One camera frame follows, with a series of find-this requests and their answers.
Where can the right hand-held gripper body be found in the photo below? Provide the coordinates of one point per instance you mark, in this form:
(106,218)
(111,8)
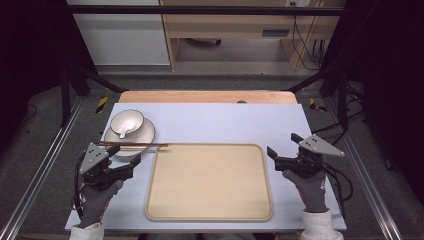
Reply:
(310,163)

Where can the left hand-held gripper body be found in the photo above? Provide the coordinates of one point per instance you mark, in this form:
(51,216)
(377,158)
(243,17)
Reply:
(95,160)

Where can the brown wooden chopstick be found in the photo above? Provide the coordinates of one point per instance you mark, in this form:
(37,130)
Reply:
(133,143)
(140,145)

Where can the white ceramic spoon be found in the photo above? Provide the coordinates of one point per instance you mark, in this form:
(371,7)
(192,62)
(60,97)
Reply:
(125,130)

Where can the white plate with dark rim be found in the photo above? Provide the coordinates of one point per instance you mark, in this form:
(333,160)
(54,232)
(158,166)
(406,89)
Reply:
(146,133)

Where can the white bowl with dark rim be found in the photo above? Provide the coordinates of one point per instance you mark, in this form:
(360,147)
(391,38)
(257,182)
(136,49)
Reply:
(128,118)

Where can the beige rectangular tray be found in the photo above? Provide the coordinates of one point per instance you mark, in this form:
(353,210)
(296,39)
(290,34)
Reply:
(208,183)

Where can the person's right hand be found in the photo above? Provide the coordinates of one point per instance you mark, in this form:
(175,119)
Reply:
(311,193)

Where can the person's left hand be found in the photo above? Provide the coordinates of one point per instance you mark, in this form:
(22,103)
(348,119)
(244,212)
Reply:
(95,203)

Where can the yellow and black tape marker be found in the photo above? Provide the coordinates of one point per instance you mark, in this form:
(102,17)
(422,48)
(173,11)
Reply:
(102,104)
(315,105)

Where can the black metal stand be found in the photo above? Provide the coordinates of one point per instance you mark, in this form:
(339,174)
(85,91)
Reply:
(65,96)
(342,100)

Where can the black curtain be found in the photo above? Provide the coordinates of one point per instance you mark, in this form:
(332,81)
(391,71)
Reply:
(386,83)
(30,50)

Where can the white cabinet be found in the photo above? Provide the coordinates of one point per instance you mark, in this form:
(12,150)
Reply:
(123,40)

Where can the light wooden desk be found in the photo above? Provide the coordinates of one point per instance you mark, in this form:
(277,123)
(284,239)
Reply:
(226,26)

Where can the aluminium floor rail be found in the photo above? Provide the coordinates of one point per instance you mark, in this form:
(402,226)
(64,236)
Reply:
(366,176)
(43,163)

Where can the black horizontal frame bar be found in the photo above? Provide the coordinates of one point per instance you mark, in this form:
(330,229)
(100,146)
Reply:
(200,10)

